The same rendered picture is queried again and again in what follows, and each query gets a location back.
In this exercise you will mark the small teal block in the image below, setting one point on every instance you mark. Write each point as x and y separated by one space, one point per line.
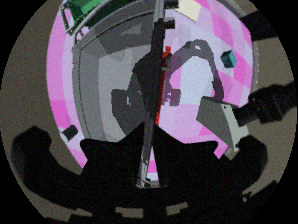
228 59

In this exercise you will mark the red plastic tray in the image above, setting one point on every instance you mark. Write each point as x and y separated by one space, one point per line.
164 57

